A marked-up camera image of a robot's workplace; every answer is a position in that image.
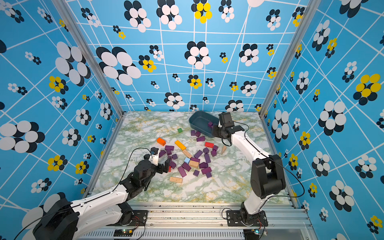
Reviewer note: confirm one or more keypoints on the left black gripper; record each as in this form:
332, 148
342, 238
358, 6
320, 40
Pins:
161, 168

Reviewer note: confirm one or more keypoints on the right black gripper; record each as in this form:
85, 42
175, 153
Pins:
214, 130

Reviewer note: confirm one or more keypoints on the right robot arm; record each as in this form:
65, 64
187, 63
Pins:
267, 172

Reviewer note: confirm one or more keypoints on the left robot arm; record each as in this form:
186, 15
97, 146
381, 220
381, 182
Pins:
61, 219

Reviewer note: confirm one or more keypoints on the purple wedge near bin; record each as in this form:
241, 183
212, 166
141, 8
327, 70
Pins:
201, 139

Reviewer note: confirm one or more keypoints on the dark teal storage bin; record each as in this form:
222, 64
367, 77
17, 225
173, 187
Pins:
199, 122

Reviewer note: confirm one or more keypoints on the red flat brick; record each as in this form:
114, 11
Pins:
209, 145

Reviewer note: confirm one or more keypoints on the natural wood wedge brick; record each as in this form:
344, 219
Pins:
223, 149

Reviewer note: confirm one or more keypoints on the orange brick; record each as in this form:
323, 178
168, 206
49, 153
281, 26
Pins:
161, 141

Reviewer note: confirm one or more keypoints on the yellow long brick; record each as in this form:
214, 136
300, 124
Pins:
180, 145

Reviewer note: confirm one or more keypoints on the purple brick front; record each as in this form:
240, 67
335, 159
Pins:
182, 172

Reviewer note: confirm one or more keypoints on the engraved natural wood brick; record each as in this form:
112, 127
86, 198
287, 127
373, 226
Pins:
187, 154

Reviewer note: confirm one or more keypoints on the natural wood brick front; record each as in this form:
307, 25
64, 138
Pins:
176, 180

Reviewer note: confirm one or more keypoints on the purple long brick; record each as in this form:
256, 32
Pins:
198, 154
207, 158

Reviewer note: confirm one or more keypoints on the purple long brick centre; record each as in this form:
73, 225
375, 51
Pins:
207, 158

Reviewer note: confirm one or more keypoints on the natural wood square brick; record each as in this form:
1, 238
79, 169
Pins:
194, 164

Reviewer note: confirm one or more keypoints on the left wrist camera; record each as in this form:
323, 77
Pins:
154, 159

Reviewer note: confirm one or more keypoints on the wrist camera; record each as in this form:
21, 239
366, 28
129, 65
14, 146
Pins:
226, 120
154, 159

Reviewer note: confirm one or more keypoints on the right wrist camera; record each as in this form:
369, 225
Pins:
226, 120

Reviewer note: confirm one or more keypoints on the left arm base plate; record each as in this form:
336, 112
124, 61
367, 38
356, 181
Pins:
133, 219

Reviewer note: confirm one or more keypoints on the aluminium front rail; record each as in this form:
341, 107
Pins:
200, 222

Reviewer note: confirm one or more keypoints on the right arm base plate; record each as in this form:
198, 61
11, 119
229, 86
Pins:
242, 219

